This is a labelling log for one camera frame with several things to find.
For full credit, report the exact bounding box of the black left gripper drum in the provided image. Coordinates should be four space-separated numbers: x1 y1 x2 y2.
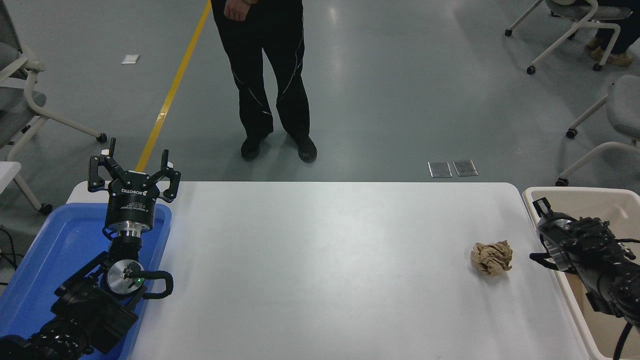
104 170 162 230

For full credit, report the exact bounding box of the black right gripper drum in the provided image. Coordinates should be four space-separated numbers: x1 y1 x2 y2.
537 217 571 272

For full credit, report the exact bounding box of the tan paper ball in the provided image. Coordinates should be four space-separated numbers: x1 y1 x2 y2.
470 240 514 278

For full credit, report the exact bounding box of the person's hand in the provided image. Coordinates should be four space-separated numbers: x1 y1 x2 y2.
223 0 251 22

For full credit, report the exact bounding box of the large pale plastic bin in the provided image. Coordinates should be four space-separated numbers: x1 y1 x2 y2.
522 186 640 360

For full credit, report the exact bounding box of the blue plastic tray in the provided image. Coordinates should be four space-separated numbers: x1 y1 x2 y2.
0 202 173 360

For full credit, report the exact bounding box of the small white side table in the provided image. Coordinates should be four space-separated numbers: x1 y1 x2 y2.
0 161 23 195

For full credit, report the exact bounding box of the grey white-framed office chair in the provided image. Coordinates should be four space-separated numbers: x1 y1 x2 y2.
555 75 640 188
0 0 108 216
504 0 634 75

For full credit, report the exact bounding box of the person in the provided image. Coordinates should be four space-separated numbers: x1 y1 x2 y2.
210 0 319 164
586 0 640 68

